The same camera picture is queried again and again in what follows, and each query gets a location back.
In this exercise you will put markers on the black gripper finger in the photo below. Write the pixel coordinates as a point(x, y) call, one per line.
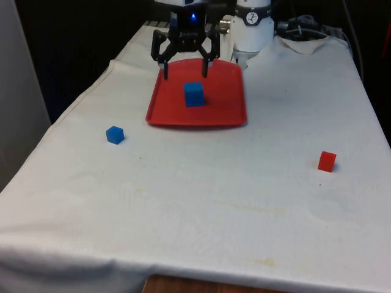
point(216, 45)
point(155, 45)

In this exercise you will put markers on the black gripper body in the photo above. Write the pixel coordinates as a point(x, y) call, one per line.
point(189, 33)

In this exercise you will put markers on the large blue cube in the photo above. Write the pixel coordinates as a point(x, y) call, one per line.
point(194, 95)

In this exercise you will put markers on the red tray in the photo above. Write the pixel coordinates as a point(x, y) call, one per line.
point(226, 103)

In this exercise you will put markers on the small blue cube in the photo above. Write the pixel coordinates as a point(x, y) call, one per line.
point(115, 135)

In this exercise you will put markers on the small red cube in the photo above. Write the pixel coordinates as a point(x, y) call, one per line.
point(327, 161)

